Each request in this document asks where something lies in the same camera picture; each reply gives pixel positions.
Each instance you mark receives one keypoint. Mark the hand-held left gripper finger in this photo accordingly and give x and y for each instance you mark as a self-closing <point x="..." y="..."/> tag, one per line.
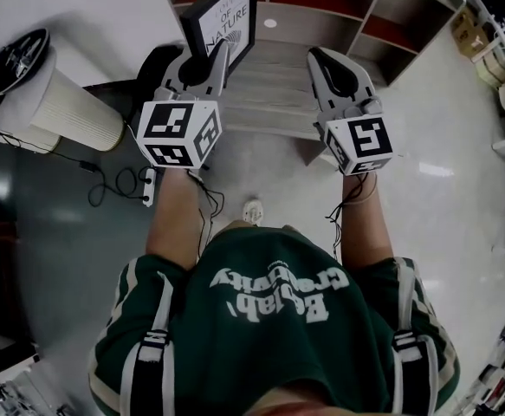
<point x="172" y="78"/>
<point x="217" y="80"/>

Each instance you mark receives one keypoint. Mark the black round tray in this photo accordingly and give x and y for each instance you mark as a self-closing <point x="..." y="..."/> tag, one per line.
<point x="22" y="59"/>

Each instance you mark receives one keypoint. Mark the black framed nature picture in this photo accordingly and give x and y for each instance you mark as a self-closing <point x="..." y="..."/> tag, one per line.
<point x="230" y="20"/>

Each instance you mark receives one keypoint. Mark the white left shoe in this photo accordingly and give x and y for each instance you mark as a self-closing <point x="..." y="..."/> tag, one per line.
<point x="252" y="210"/>

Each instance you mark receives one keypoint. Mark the person's chin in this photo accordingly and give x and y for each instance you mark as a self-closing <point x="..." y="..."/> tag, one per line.
<point x="284" y="403"/>

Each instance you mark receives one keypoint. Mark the person's right forearm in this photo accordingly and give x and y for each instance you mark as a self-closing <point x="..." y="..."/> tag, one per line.
<point x="364" y="228"/>

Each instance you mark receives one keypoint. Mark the cardboard box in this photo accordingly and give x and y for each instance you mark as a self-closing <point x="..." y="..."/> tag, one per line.
<point x="470" y="33"/>

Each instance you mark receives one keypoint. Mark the person's left forearm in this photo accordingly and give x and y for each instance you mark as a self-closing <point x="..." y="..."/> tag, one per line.
<point x="174" y="219"/>

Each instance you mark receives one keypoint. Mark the white ribbed pedestal side table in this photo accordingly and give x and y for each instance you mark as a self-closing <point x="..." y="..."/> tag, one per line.
<point x="79" y="111"/>

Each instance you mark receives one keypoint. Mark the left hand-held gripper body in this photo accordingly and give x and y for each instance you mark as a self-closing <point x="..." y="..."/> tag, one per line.
<point x="174" y="128"/>

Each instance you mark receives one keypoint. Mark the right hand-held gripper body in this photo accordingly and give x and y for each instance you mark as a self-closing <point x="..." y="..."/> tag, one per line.
<point x="360" y="143"/>

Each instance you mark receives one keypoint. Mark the grey wooden shelf unit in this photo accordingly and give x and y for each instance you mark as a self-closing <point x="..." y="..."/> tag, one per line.
<point x="273" y="93"/>

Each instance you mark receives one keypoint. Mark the white cluttered worktable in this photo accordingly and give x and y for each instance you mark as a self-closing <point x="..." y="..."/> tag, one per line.
<point x="9" y="392"/>

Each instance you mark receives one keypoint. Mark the white power strip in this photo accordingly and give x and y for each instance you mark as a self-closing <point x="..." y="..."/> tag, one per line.
<point x="149" y="186"/>

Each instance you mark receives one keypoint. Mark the green printed shirt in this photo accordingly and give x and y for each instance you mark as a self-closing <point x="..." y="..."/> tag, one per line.
<point x="278" y="340"/>

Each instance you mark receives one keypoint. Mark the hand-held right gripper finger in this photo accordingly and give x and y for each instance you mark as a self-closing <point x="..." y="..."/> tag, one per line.
<point x="360" y="87"/>
<point x="321" y="89"/>

